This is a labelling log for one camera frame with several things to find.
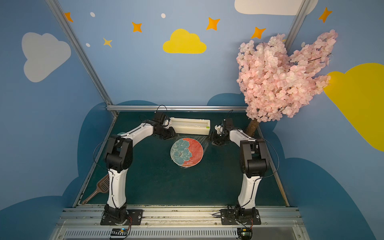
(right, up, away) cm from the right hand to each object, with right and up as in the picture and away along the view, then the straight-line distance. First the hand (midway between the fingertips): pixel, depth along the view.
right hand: (210, 139), depth 100 cm
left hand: (-24, +3, +1) cm, 24 cm away
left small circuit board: (-49, -44, -26) cm, 71 cm away
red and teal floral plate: (-16, -9, -1) cm, 18 cm away
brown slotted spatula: (-64, -26, -16) cm, 70 cm away
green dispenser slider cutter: (-2, +8, +5) cm, 10 cm away
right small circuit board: (+14, -45, -26) cm, 54 cm away
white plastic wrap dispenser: (-13, +9, +4) cm, 17 cm away
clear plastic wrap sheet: (-5, 0, +2) cm, 6 cm away
